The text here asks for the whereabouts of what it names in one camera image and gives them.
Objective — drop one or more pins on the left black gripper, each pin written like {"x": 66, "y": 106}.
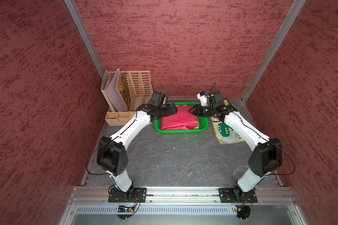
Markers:
{"x": 169, "y": 112}

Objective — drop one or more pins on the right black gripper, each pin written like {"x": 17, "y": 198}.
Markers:
{"x": 196, "y": 112}

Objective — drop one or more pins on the pink raincoat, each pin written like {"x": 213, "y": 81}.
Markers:
{"x": 183, "y": 120}

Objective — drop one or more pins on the green dinosaur raincoat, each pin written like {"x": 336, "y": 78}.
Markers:
{"x": 224, "y": 133}

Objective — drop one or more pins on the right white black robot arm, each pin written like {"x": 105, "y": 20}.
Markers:
{"x": 266, "y": 155}

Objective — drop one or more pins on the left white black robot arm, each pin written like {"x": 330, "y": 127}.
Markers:
{"x": 111, "y": 151}

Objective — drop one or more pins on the green plastic basket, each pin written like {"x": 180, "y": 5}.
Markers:
{"x": 202, "y": 121}

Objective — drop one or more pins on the dark blue book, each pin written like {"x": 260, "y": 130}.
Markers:
{"x": 227, "y": 103}

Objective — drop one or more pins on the beige desk file organizer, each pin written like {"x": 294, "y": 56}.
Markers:
{"x": 140, "y": 90}

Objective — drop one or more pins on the lilac folder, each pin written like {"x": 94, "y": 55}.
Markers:
{"x": 116, "y": 100}

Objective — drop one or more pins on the brown patterned book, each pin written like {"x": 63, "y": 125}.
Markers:
{"x": 124, "y": 90}

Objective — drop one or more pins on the right black round connector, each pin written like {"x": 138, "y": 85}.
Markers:
{"x": 243, "y": 212}

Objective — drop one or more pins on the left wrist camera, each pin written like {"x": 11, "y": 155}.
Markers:
{"x": 157, "y": 99}

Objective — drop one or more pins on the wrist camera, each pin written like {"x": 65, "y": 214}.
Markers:
{"x": 157, "y": 99}
{"x": 210, "y": 99}

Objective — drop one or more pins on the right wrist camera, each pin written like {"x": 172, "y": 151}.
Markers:
{"x": 210, "y": 99}

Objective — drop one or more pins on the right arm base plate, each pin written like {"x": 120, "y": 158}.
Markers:
{"x": 225, "y": 194}

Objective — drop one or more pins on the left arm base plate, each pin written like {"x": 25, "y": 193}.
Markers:
{"x": 134, "y": 195}

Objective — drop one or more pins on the left circuit board with wires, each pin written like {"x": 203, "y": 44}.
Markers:
{"x": 125, "y": 212}

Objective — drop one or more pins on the aluminium front rail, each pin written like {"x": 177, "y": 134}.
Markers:
{"x": 184, "y": 195}

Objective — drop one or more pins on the left aluminium corner post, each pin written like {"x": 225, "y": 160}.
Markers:
{"x": 74, "y": 12}

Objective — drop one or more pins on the aluminium corner post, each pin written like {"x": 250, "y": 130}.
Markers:
{"x": 280, "y": 36}
{"x": 74, "y": 12}

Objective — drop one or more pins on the right aluminium corner post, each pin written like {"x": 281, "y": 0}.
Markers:
{"x": 280, "y": 36}

